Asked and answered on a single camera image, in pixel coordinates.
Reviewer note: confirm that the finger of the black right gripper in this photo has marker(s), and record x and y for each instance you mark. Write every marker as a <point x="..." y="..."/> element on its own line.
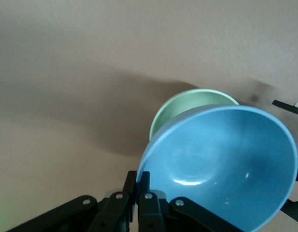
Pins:
<point x="284" y="106"/>
<point x="294" y="209"/>

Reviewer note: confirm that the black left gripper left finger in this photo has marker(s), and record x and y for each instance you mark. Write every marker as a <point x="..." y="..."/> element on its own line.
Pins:
<point x="115" y="212"/>

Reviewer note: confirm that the blue bowl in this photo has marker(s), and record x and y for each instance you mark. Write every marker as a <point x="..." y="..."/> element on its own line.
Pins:
<point x="223" y="157"/>

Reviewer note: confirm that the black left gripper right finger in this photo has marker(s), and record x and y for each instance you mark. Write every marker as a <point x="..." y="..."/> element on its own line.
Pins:
<point x="151" y="212"/>

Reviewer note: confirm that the pale green bowl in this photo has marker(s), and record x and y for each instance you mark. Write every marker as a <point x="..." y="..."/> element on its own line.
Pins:
<point x="182" y="104"/>

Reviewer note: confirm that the brown table cloth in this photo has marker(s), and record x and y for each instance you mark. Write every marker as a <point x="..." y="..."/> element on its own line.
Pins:
<point x="66" y="72"/>

